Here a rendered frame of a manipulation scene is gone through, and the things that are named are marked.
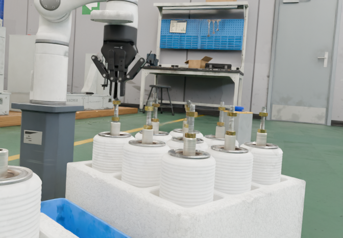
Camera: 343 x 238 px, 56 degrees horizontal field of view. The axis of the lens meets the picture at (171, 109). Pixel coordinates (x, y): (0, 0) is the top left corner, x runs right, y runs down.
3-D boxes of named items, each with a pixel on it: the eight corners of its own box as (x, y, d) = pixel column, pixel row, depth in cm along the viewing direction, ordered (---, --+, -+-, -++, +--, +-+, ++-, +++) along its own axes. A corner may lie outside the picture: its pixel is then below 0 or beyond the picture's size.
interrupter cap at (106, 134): (123, 140, 70) (123, 137, 70) (91, 137, 72) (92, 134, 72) (136, 136, 77) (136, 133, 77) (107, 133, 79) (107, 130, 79)
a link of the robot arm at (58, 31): (42, -8, 97) (39, 50, 98) (33, -18, 88) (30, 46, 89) (73, -4, 99) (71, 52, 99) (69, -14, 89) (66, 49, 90)
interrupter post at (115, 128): (117, 138, 73) (118, 123, 73) (107, 136, 73) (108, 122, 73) (121, 136, 75) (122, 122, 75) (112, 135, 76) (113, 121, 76)
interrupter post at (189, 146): (195, 155, 58) (197, 137, 58) (195, 158, 56) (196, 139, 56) (182, 154, 58) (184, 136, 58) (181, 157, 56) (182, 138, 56)
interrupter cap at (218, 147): (231, 156, 60) (231, 152, 60) (202, 148, 66) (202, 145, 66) (255, 153, 65) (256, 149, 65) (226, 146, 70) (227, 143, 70)
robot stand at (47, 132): (5, 208, 91) (9, 102, 90) (41, 193, 105) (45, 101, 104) (48, 217, 87) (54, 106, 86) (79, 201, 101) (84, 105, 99)
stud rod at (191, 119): (192, 146, 57) (195, 104, 57) (192, 147, 56) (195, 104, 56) (187, 146, 58) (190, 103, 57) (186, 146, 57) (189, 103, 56)
